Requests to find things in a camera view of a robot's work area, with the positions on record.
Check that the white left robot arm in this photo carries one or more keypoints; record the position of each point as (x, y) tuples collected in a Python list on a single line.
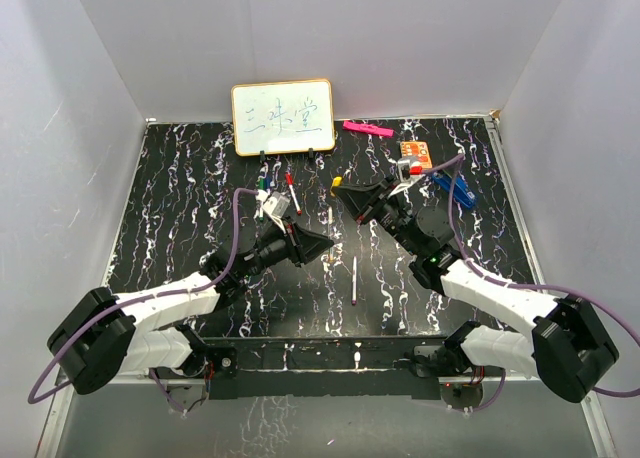
[(107, 334)]

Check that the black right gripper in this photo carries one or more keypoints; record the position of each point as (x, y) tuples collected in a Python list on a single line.
[(357, 197)]

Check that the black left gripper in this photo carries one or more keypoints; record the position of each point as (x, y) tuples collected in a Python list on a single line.
[(302, 245)]

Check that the blue stapler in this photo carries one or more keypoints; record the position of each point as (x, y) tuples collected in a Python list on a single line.
[(462, 194)]

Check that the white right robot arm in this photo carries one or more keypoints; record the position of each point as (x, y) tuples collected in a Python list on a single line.
[(559, 340)]

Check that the yellow whiteboard pen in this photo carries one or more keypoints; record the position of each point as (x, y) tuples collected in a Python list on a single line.
[(330, 233)]

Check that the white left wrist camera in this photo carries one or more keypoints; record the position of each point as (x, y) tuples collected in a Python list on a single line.
[(275, 206)]

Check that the small yellow-framed whiteboard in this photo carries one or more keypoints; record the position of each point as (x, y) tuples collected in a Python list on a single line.
[(283, 117)]

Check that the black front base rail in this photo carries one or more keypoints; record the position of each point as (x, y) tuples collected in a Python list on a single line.
[(339, 367)]

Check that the purple whiteboard pen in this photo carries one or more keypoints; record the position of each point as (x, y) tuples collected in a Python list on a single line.
[(354, 278)]

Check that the red whiteboard pen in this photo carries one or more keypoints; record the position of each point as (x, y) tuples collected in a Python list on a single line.
[(295, 199)]

